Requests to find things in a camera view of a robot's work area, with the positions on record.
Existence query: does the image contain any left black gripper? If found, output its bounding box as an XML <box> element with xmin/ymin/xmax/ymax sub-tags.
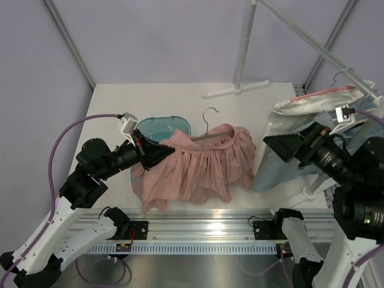
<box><xmin>98</xmin><ymin>128</ymin><xmax>175</xmax><ymax>180</ymax></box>

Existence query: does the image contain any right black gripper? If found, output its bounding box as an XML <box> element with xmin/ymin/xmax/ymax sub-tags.
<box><xmin>265</xmin><ymin>120</ymin><xmax>362</xmax><ymax>185</ymax></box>

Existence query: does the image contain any white pleated skirt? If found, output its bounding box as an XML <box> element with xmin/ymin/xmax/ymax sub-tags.
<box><xmin>263</xmin><ymin>86</ymin><xmax>375</xmax><ymax>137</ymax></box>

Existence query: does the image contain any pink skirt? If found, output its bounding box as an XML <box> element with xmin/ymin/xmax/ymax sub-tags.
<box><xmin>130</xmin><ymin>124</ymin><xmax>256</xmax><ymax>213</ymax></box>

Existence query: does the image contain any grey clothes hanger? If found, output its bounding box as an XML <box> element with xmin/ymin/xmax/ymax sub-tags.
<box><xmin>191</xmin><ymin>107</ymin><xmax>236</xmax><ymax>142</ymax></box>

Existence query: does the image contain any pink clothes hanger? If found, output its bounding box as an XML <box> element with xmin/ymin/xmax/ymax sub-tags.
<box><xmin>290</xmin><ymin>68</ymin><xmax>355</xmax><ymax>103</ymax></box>

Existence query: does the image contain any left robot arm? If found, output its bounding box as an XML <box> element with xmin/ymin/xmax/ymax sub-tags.
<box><xmin>1</xmin><ymin>130</ymin><xmax>175</xmax><ymax>287</ymax></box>

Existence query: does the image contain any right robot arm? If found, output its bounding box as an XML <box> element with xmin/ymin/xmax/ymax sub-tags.
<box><xmin>264</xmin><ymin>123</ymin><xmax>383</xmax><ymax>287</ymax></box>

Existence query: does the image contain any teal plastic basket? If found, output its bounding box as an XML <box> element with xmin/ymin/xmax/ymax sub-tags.
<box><xmin>116</xmin><ymin>116</ymin><xmax>191</xmax><ymax>168</ymax></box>

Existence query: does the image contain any white clothes rack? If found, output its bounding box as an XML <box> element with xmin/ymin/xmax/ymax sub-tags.
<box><xmin>202</xmin><ymin>0</ymin><xmax>384</xmax><ymax>215</ymax></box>

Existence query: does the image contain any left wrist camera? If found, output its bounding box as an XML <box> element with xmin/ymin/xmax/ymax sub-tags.
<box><xmin>118</xmin><ymin>112</ymin><xmax>138</xmax><ymax>143</ymax></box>

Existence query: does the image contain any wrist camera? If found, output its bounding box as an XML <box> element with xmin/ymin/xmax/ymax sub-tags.
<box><xmin>118</xmin><ymin>112</ymin><xmax>138</xmax><ymax>143</ymax></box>
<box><xmin>330</xmin><ymin>104</ymin><xmax>356</xmax><ymax>135</ymax></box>

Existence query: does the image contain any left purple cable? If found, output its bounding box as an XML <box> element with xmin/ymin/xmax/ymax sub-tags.
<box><xmin>0</xmin><ymin>113</ymin><xmax>121</xmax><ymax>288</ymax></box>

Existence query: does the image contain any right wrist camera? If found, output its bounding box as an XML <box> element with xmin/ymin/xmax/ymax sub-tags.
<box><xmin>330</xmin><ymin>104</ymin><xmax>356</xmax><ymax>135</ymax></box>

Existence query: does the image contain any aluminium mounting rail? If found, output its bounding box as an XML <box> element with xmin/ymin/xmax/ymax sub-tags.
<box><xmin>66</xmin><ymin>208</ymin><xmax>335</xmax><ymax>243</ymax></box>

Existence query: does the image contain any white slotted cable duct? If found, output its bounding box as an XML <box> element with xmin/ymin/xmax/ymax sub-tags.
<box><xmin>86</xmin><ymin>243</ymin><xmax>277</xmax><ymax>255</ymax></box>

